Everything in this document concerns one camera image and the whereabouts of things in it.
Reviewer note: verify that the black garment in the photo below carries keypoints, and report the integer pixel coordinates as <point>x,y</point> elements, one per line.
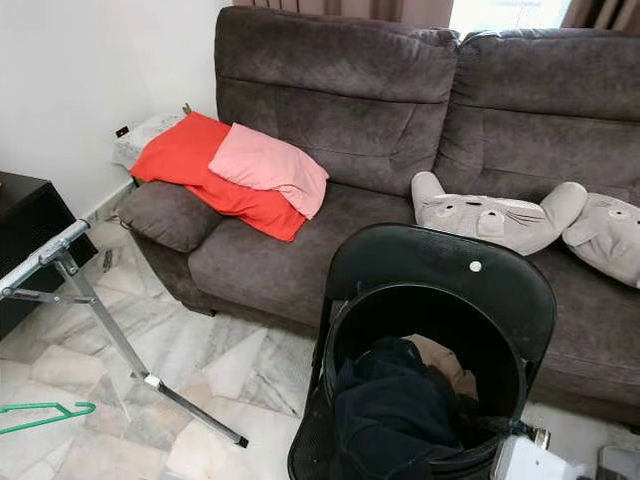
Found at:
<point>395,410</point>

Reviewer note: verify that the green plastic hanger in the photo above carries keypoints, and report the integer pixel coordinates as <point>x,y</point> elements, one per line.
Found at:
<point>85,407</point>

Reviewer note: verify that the tan garment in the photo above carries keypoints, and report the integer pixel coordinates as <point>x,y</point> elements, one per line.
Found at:
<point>445,362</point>

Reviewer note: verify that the grey floor fan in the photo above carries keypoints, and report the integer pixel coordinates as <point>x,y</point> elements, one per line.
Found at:
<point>618,465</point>

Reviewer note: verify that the black round laundry basket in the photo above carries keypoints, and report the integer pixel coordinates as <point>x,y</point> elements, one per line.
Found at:
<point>420,310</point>

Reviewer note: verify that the white round sticker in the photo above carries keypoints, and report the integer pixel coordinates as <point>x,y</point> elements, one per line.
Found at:
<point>475,266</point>

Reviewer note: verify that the black folding chair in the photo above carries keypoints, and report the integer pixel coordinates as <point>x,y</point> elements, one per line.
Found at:
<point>440,250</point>

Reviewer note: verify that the silver metal clothes rack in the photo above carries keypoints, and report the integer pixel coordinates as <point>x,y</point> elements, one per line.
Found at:
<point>45,255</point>

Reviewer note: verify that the black TV cabinet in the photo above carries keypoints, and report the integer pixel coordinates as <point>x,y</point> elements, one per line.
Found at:
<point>25,240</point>

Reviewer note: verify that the pink pillow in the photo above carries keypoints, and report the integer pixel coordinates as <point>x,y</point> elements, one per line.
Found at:
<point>265,168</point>

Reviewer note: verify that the side table with lace cloth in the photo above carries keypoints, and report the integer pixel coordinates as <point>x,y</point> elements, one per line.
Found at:
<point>140,140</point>

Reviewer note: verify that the dark brown sofa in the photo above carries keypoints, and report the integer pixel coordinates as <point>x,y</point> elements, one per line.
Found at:
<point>320,110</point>

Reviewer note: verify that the red pillow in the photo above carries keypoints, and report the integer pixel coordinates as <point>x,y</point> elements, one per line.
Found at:
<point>180,160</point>

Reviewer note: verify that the bright window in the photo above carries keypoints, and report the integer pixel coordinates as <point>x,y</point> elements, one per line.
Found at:
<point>510,15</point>

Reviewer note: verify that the brown curtain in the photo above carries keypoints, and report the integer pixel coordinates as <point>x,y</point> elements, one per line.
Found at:
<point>340,10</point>
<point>605,12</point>

